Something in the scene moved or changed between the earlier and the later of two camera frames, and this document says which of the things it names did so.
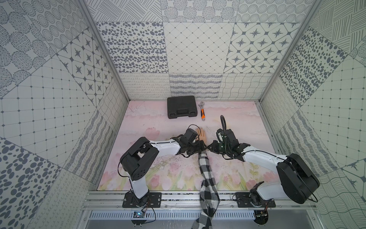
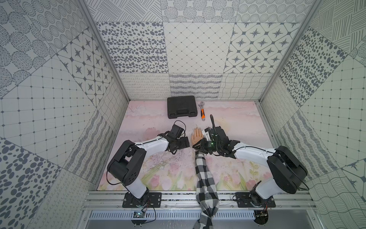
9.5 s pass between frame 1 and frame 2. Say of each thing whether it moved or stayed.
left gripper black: moved
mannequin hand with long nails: stayed
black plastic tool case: stayed
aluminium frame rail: stayed
